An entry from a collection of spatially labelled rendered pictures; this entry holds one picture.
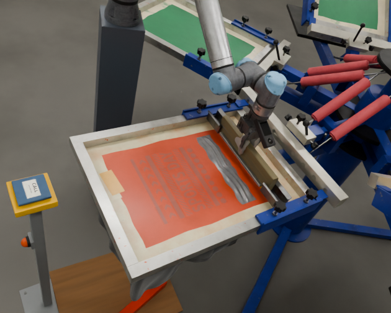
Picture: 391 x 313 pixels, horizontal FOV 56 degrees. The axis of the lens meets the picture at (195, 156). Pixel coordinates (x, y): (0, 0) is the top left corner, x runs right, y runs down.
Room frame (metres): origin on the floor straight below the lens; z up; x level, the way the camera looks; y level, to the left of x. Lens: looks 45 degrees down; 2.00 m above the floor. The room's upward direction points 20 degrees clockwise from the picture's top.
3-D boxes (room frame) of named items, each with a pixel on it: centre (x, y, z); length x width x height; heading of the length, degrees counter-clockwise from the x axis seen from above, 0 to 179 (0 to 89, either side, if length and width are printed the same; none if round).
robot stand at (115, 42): (1.43, 0.50, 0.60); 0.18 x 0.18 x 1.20; 27
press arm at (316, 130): (1.32, -0.43, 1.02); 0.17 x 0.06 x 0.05; 134
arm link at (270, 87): (1.10, -0.17, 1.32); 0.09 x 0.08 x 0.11; 54
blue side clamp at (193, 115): (1.30, -0.01, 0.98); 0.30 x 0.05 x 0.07; 134
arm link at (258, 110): (1.10, -0.17, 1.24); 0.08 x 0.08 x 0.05
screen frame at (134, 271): (0.93, -0.03, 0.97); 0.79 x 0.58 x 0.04; 134
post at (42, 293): (0.63, 0.46, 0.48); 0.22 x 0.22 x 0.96; 44
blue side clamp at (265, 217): (0.90, -0.39, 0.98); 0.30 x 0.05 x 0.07; 134
